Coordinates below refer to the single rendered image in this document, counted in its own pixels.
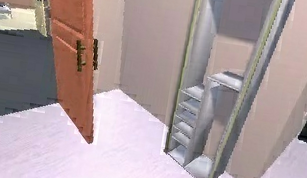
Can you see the grey built-in closet shelves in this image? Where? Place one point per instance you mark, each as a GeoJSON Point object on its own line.
{"type": "Point", "coordinates": [204, 94]}

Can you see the orange wooden room door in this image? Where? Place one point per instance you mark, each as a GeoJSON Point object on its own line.
{"type": "Point", "coordinates": [69, 30]}

